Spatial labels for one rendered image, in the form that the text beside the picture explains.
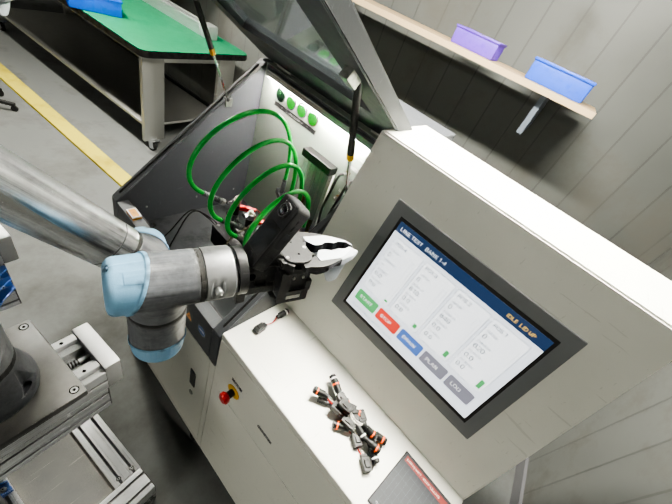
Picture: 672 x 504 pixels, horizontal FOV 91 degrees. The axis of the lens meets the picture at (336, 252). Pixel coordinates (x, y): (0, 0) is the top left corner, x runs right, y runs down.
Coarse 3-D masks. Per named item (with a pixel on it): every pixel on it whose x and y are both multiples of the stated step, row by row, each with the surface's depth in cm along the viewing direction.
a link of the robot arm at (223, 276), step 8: (200, 248) 44; (208, 248) 45; (216, 248) 45; (224, 248) 46; (208, 256) 43; (216, 256) 44; (224, 256) 44; (232, 256) 45; (208, 264) 43; (216, 264) 43; (224, 264) 44; (232, 264) 44; (208, 272) 43; (216, 272) 43; (224, 272) 44; (232, 272) 44; (208, 280) 43; (216, 280) 43; (224, 280) 44; (232, 280) 44; (208, 288) 43; (216, 288) 44; (224, 288) 44; (232, 288) 45; (208, 296) 44; (216, 296) 45; (224, 296) 46; (232, 296) 47
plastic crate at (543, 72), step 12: (540, 60) 176; (528, 72) 181; (540, 72) 178; (552, 72) 175; (564, 72) 173; (540, 84) 180; (552, 84) 177; (564, 84) 175; (576, 84) 172; (588, 84) 169; (564, 96) 177; (576, 96) 174
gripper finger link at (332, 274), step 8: (344, 248) 56; (352, 248) 57; (320, 256) 52; (328, 256) 53; (336, 256) 53; (344, 256) 54; (352, 256) 56; (344, 264) 56; (328, 272) 55; (336, 272) 56; (328, 280) 57
